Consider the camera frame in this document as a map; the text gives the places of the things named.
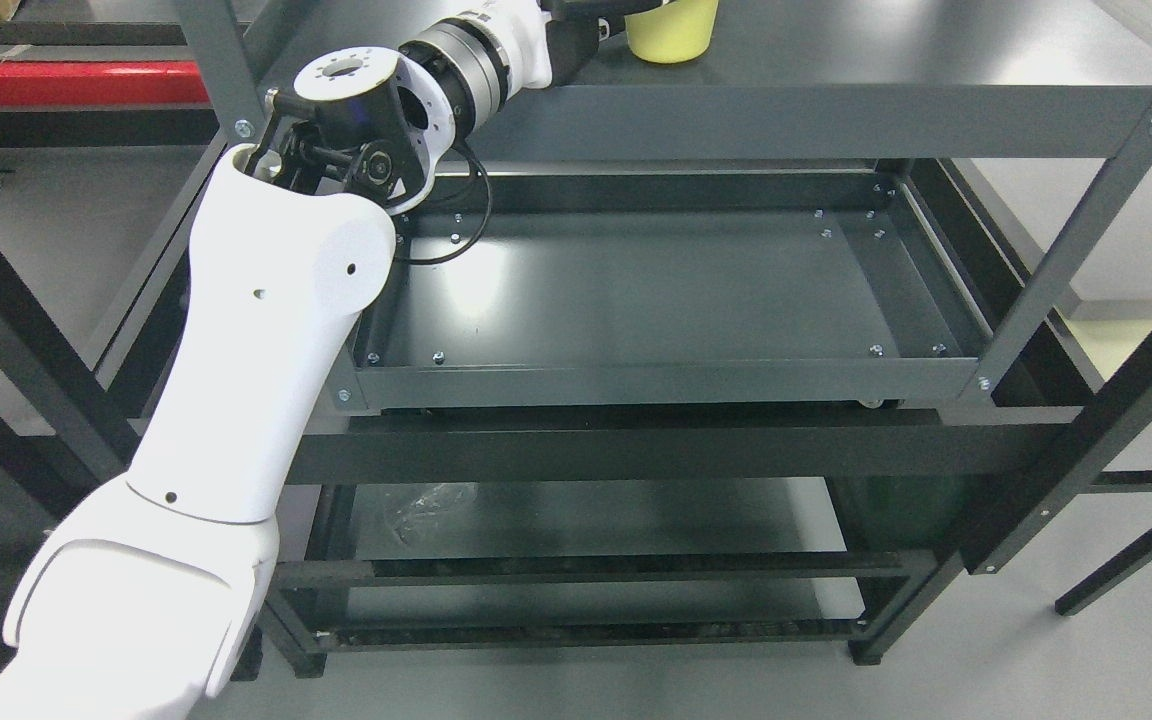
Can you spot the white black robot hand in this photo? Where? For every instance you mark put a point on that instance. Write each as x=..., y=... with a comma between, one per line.
x=573, y=31

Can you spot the yellow plastic cup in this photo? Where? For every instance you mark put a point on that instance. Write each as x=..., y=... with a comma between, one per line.
x=673, y=33

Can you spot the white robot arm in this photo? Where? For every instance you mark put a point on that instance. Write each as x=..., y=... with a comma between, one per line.
x=139, y=603

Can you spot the black metal shelf rack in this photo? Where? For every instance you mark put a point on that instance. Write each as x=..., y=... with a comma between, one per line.
x=757, y=348

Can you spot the red metal beam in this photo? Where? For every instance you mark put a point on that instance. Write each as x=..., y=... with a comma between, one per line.
x=100, y=84

